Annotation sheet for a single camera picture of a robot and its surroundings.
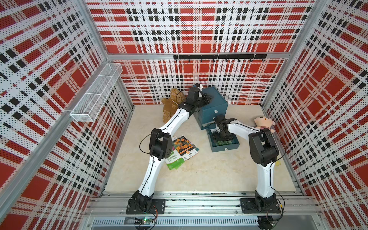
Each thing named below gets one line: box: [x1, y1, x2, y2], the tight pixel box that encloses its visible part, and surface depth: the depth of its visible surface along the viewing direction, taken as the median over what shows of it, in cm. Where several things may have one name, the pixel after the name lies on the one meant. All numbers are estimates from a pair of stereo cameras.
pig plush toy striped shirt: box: [253, 115, 276, 133], surface depth 103 cm
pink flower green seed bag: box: [165, 146, 185, 171], surface depth 91 cm
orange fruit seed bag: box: [172, 135, 200, 161], surface depth 98 cm
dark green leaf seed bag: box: [215, 140, 233, 146], surface depth 100 cm
